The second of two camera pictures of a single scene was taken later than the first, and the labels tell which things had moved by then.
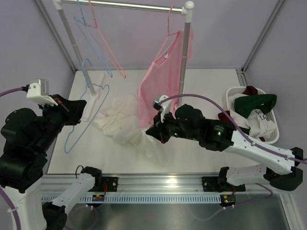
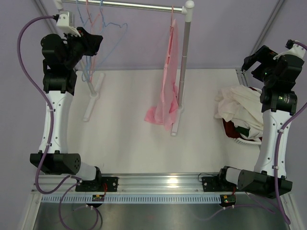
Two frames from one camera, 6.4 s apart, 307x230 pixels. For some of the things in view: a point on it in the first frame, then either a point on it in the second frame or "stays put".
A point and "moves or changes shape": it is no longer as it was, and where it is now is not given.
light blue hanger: [83, 62] -> [105, 26]
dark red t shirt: [249, 90] moves or changes shape
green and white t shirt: [250, 111] moves or changes shape
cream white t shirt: [122, 121] -> [242, 105]
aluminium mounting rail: [157, 183] stays put
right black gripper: [158, 129] -> [265, 56]
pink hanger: [98, 36] -> [92, 23]
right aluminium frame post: [241, 72] stays put
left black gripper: [73, 109] -> [90, 42]
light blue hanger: [85, 28] -> [85, 75]
